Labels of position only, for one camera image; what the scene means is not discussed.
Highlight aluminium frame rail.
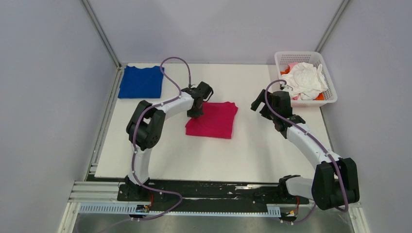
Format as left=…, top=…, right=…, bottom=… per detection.
left=80, top=0, right=121, bottom=69

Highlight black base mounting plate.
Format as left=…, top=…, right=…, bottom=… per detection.
left=117, top=180, right=309, bottom=212

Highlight white slotted cable duct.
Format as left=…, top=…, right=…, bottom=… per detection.
left=78, top=203, right=281, bottom=217

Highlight magenta t shirt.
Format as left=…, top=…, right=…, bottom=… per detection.
left=185, top=101, right=238, bottom=139

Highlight white plastic laundry basket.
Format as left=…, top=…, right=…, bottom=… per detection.
left=274, top=51, right=337, bottom=107

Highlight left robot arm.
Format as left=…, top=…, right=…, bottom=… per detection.
left=125, top=82, right=214, bottom=200

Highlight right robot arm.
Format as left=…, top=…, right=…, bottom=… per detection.
left=251, top=89, right=360, bottom=210

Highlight crumpled white t shirt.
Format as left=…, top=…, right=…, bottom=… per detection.
left=281, top=62, right=329, bottom=100

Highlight folded blue t shirt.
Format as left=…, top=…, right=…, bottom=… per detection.
left=118, top=66, right=164, bottom=99

